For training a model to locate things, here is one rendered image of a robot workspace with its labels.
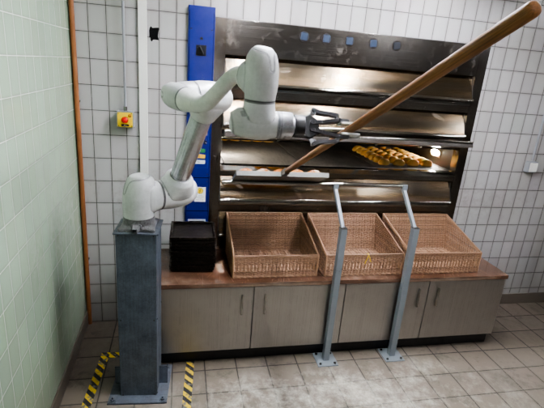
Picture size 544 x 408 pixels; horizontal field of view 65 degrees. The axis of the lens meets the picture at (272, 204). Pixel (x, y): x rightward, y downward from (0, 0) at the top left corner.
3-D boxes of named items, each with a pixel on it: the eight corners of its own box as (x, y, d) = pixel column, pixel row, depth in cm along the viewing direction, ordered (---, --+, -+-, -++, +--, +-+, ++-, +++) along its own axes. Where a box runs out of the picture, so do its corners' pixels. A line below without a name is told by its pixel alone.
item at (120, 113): (118, 125, 267) (117, 109, 264) (134, 126, 269) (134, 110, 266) (116, 127, 260) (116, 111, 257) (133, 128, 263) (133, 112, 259)
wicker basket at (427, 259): (376, 245, 332) (380, 212, 323) (439, 244, 344) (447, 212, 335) (406, 274, 286) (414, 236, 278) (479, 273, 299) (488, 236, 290)
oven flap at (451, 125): (222, 126, 280) (223, 96, 281) (462, 138, 318) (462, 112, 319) (223, 125, 275) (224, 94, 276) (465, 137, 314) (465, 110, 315)
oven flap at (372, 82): (224, 86, 272) (224, 54, 272) (469, 103, 311) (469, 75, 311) (225, 84, 267) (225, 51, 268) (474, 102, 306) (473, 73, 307)
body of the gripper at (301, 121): (289, 116, 147) (315, 118, 149) (289, 141, 147) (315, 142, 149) (295, 110, 140) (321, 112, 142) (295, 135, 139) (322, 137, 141)
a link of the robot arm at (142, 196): (117, 213, 219) (116, 172, 213) (150, 208, 231) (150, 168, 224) (129, 223, 208) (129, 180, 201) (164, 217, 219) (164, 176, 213)
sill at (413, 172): (219, 168, 295) (219, 163, 294) (449, 175, 334) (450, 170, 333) (219, 170, 289) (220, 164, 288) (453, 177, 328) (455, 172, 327)
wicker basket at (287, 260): (223, 247, 306) (224, 210, 297) (298, 246, 318) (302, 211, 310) (231, 279, 261) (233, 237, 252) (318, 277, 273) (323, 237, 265)
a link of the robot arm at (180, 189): (148, 194, 231) (184, 189, 245) (159, 216, 224) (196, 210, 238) (186, 71, 183) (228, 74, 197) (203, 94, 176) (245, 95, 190)
